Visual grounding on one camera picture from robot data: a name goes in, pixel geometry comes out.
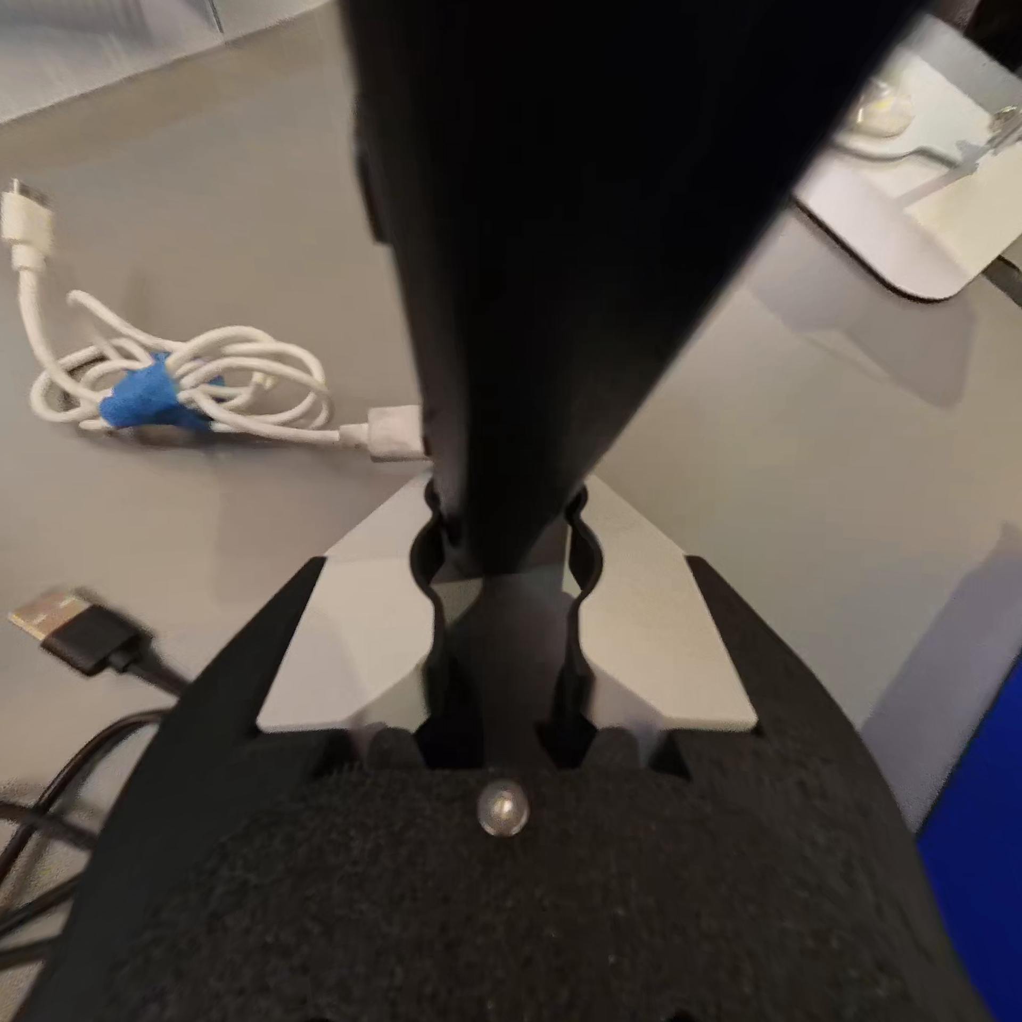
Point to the blue tape strip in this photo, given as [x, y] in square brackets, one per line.
[144, 397]

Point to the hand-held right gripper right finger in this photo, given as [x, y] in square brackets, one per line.
[655, 639]

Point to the wooden book stand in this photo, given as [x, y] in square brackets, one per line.
[886, 239]

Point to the blue plastic bin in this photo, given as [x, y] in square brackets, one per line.
[982, 838]

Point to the black usb hub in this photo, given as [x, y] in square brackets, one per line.
[559, 239]

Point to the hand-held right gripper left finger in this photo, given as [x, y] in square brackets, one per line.
[351, 639]

